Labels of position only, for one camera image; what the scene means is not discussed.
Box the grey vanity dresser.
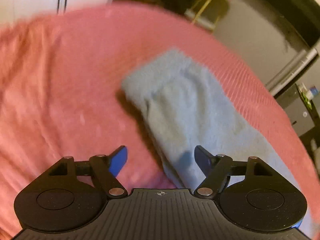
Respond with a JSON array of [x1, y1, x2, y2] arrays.
[[276, 84, 319, 137]]

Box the grey sweatpants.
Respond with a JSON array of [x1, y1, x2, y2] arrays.
[[121, 50, 319, 239]]

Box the yellow-legged white stool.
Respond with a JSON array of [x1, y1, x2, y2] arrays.
[[184, 0, 231, 33]]

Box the pink ribbed bedspread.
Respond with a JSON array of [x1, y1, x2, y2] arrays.
[[1, 2, 319, 239]]

